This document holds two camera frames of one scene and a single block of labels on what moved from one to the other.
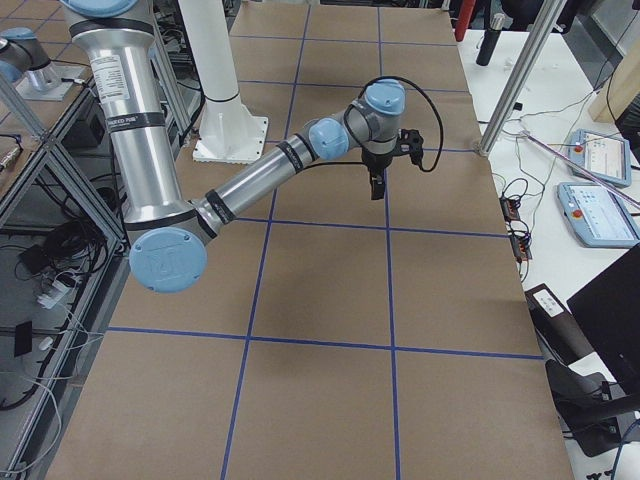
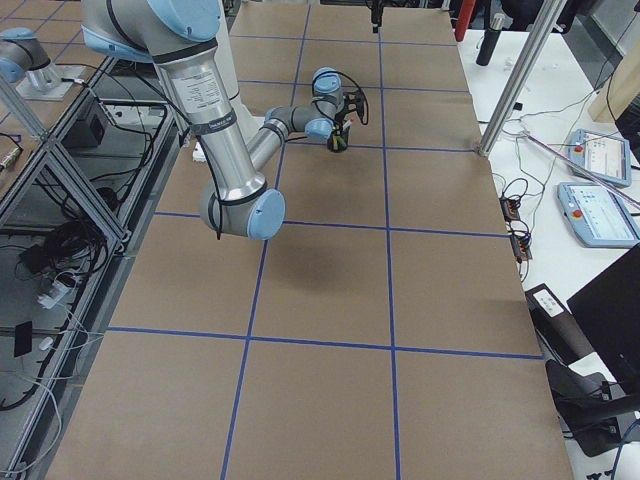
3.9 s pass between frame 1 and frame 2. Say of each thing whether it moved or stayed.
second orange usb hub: stayed
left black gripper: moved
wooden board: stayed
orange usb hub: stayed
